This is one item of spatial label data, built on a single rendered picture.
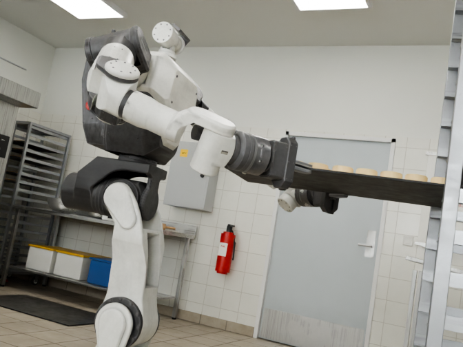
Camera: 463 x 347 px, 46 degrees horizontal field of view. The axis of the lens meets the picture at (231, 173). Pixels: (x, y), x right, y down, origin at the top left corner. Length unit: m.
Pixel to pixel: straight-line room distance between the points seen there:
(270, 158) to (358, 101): 4.27
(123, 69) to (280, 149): 0.39
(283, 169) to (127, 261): 0.57
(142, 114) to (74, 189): 0.56
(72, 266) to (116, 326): 4.34
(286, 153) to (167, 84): 0.47
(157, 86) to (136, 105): 0.37
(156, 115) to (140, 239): 0.47
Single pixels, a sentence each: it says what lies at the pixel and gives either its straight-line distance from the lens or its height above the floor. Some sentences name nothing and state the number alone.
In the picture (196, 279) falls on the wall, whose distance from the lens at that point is 5.76.
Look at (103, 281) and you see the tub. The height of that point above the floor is 0.28.
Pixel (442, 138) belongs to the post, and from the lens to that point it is 1.72.
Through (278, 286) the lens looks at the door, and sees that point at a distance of 5.42.
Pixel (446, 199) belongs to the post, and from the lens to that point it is 1.23.
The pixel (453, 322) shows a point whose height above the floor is 0.78.
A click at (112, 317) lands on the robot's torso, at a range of 1.54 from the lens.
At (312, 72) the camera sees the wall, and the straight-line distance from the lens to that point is 5.68.
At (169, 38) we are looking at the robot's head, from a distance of 1.66.
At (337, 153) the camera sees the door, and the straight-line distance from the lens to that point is 5.39.
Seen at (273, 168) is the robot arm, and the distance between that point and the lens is 1.21.
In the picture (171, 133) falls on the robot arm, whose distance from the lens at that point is 1.16.
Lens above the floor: 0.87
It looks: 7 degrees up
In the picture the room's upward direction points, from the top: 10 degrees clockwise
